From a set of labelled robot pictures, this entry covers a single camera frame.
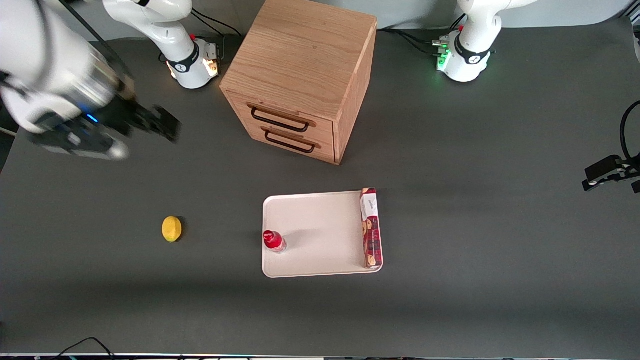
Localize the white plastic tray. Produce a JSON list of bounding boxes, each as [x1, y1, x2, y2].
[[262, 190, 385, 279]]

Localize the red cookie box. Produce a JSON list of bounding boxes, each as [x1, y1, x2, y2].
[[359, 187, 384, 270]]

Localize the yellow lemon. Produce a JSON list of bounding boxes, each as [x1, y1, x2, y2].
[[161, 215, 184, 244]]

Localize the wooden drawer front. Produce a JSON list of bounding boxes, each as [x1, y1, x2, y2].
[[225, 90, 335, 147], [244, 125, 336, 164]]

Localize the black metal drawer handle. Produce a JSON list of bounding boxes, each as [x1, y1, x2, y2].
[[264, 130, 317, 154], [250, 106, 310, 134]]

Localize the black left arm base cables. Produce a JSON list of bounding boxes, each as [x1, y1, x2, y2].
[[377, 14, 467, 57]]

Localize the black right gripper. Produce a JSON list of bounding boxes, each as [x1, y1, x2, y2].
[[29, 94, 183, 162]]

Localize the black looped gripper cable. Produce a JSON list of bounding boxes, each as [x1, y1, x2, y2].
[[619, 100, 640, 162]]

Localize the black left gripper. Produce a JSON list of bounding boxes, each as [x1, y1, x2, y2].
[[581, 155, 640, 195]]

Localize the oak wooden drawer cabinet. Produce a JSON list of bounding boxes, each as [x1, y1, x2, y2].
[[219, 0, 379, 166]]

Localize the red coke bottle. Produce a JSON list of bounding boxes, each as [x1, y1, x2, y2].
[[262, 229, 288, 254]]

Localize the black arm base cables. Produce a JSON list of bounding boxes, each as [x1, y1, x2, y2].
[[189, 9, 244, 63], [377, 14, 467, 57]]

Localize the black cable at table edge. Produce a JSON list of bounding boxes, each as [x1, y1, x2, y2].
[[49, 337, 117, 360]]

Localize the black right arm base cables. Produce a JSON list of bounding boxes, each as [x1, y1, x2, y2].
[[189, 9, 244, 63]]

